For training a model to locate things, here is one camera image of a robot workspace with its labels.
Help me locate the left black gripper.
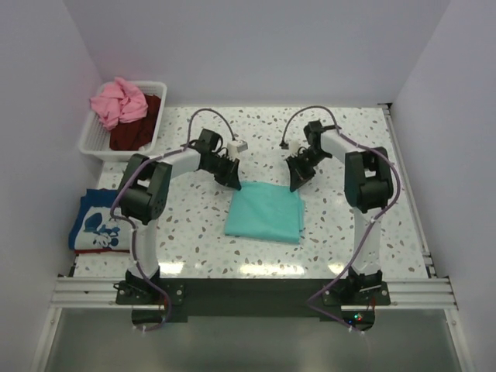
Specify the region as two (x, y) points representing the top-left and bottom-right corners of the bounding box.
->
(203, 154), (240, 191)

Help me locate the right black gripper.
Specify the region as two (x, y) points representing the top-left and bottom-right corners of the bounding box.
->
(287, 149), (329, 192)

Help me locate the teal t shirt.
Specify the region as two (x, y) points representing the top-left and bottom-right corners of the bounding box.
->
(224, 181), (305, 244)

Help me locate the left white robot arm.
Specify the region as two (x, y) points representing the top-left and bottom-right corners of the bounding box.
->
(110, 129), (247, 304)

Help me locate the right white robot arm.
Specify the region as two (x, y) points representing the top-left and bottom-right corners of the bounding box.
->
(286, 121), (401, 305)

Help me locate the dark red t shirt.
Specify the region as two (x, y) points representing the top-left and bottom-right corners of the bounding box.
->
(109, 95), (161, 151)

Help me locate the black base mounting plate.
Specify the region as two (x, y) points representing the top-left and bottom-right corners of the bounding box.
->
(113, 278), (391, 331)

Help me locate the pink t shirt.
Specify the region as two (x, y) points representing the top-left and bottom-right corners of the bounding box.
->
(90, 77), (148, 132)

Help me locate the white plastic laundry basket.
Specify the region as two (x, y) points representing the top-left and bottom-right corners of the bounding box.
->
(78, 77), (167, 161)

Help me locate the folded blue printed t shirt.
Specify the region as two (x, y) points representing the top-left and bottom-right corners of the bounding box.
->
(68, 189), (130, 253)

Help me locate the folded red t shirt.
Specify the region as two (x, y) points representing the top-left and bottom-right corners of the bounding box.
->
(74, 248), (130, 254)

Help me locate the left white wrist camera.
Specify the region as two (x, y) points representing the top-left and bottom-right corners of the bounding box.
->
(226, 139), (248, 159)

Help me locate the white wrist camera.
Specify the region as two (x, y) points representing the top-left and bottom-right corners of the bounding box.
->
(280, 140), (301, 157)
(226, 139), (248, 159)

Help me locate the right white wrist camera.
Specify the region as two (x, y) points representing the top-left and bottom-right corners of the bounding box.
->
(280, 140), (301, 157)

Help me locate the aluminium frame rail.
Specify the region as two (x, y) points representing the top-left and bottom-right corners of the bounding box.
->
(29, 102), (477, 372)

